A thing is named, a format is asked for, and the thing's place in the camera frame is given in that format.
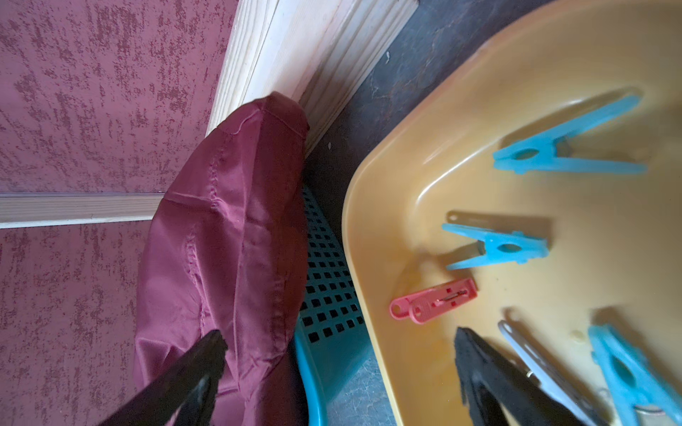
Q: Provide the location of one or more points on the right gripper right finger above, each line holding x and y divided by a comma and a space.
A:
492, 387

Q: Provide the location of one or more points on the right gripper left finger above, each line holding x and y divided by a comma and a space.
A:
185, 394

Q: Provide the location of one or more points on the white clothespin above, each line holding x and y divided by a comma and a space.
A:
550, 380

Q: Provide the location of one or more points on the red clothespin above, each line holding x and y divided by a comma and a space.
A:
429, 304

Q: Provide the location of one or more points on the teal clothespin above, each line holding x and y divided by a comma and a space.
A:
630, 379
499, 248
546, 151

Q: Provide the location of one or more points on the maroon satin shirt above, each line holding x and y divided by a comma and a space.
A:
227, 250

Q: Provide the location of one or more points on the teal plastic basket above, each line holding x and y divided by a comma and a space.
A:
331, 337

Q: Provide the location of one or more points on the yellow plastic tray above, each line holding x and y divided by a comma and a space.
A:
614, 241

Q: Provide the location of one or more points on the wooden clothes rack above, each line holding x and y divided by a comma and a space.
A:
103, 101

